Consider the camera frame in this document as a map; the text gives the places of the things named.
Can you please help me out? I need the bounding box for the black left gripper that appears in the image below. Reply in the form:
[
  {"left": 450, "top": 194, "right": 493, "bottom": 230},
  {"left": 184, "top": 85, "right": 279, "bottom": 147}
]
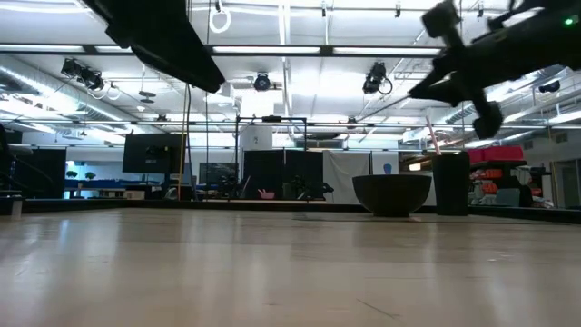
[{"left": 81, "top": 0, "right": 226, "bottom": 94}]

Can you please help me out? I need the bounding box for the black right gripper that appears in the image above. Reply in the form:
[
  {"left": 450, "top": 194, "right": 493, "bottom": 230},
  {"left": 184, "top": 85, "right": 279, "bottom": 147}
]
[{"left": 408, "top": 1, "right": 505, "bottom": 140}]

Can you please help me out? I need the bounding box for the tall black cup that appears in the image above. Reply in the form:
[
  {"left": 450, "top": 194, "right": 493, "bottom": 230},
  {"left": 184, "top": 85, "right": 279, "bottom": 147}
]
[{"left": 430, "top": 153, "right": 471, "bottom": 216}]

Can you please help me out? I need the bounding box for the dark round bowl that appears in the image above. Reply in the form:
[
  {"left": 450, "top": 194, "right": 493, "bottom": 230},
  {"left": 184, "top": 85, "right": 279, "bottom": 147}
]
[{"left": 351, "top": 173, "right": 433, "bottom": 218}]

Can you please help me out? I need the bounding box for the red storage bin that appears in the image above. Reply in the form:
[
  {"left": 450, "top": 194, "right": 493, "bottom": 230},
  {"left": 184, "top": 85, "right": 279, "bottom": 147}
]
[{"left": 467, "top": 144, "right": 526, "bottom": 165}]

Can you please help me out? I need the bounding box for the large black monitor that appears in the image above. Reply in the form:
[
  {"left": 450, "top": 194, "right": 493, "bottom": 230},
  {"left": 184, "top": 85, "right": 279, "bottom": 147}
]
[{"left": 122, "top": 133, "right": 187, "bottom": 175}]

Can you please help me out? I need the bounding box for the yellow upright pole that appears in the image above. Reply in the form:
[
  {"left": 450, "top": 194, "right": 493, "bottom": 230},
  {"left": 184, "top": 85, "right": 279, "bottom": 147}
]
[{"left": 176, "top": 90, "right": 189, "bottom": 201}]

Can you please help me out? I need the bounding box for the shelf rack with orange bins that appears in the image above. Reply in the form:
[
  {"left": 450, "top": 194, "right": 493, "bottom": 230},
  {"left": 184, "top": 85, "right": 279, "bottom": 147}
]
[{"left": 469, "top": 158, "right": 536, "bottom": 208}]

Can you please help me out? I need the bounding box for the small dark monitor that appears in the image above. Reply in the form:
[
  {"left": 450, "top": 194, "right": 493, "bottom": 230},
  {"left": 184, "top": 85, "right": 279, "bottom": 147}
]
[{"left": 198, "top": 162, "right": 240, "bottom": 186}]

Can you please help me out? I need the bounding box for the white hanging cloth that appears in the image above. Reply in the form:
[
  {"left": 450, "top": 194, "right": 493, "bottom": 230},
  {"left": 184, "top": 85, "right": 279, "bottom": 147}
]
[{"left": 322, "top": 150, "right": 373, "bottom": 205}]

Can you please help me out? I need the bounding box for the blue workbench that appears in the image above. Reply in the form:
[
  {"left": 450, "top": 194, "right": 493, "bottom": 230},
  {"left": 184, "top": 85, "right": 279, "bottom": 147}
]
[{"left": 64, "top": 178, "right": 182, "bottom": 193}]

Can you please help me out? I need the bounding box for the black room partition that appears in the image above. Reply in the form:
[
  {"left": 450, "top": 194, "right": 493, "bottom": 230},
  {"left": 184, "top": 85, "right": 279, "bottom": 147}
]
[{"left": 242, "top": 149, "right": 325, "bottom": 202}]

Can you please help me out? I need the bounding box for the black cabinet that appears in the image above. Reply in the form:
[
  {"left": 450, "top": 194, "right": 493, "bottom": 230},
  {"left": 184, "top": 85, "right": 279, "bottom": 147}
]
[{"left": 8, "top": 147, "right": 67, "bottom": 200}]

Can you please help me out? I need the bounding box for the white hanging cable ring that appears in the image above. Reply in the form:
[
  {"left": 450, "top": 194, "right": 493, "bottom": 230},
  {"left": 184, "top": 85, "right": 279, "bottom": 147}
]
[{"left": 209, "top": 7, "right": 232, "bottom": 35}]

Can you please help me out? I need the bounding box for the black ceiling camera with cable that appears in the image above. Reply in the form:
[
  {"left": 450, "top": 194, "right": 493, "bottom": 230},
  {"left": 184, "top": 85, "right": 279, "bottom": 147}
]
[{"left": 361, "top": 61, "right": 394, "bottom": 96}]

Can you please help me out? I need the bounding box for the black hanging cable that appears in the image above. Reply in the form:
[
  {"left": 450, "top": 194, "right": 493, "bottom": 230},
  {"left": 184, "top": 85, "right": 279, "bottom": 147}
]
[
  {"left": 182, "top": 84, "right": 194, "bottom": 201},
  {"left": 204, "top": 0, "right": 212, "bottom": 201}
]

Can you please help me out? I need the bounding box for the black round ceiling camera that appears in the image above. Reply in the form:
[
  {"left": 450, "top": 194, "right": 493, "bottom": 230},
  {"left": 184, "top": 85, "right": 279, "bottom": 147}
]
[{"left": 252, "top": 72, "right": 272, "bottom": 93}]

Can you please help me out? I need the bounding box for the black metal frame stand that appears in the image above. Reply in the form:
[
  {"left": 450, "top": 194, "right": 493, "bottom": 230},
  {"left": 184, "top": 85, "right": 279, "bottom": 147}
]
[{"left": 233, "top": 114, "right": 309, "bottom": 201}]

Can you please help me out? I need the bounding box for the black overhead frame bar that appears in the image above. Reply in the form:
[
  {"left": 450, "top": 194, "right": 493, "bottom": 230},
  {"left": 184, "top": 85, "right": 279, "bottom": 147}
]
[{"left": 0, "top": 43, "right": 446, "bottom": 59}]

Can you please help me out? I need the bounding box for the black table edge rail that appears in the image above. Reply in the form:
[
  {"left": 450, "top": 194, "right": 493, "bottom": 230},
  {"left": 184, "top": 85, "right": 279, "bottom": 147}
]
[{"left": 0, "top": 198, "right": 581, "bottom": 223}]

